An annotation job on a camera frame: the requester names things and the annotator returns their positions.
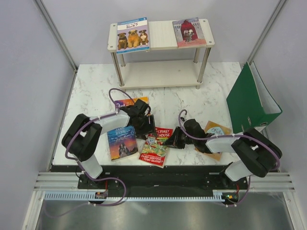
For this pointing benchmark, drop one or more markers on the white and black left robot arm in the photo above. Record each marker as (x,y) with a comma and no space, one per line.
(83,135)

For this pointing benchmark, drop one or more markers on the tan Othello book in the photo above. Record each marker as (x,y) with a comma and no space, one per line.
(214,128)

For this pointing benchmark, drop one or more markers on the aluminium frame rail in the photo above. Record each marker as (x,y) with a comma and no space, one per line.
(56,181)

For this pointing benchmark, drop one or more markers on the green lever arch file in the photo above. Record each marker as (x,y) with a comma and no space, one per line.
(249,102)

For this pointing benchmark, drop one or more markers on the red castle picture book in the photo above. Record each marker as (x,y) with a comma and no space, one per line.
(188,33)

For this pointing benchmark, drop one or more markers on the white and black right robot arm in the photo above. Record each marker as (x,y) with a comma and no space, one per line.
(257,155)

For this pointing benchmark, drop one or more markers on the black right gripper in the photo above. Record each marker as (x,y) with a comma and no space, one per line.
(175,142)

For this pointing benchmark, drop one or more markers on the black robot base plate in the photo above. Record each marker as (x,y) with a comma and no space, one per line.
(169,181)

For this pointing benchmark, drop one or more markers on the red 13-Storey Treehouse book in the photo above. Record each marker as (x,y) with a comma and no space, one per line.
(154,151)

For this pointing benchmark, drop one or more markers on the Why Do Dogs Bark book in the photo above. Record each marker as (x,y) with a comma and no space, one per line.
(133,36)

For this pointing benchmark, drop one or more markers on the blue Jane Eyre book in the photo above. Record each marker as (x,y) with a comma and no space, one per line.
(122,143)

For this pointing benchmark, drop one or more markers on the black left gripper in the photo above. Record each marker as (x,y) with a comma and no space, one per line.
(149,129)

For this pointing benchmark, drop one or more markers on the light blue cable duct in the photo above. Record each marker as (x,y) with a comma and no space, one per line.
(103,196)

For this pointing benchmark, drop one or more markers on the Roald Dahl Charlie book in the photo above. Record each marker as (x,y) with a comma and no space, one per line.
(127,102)

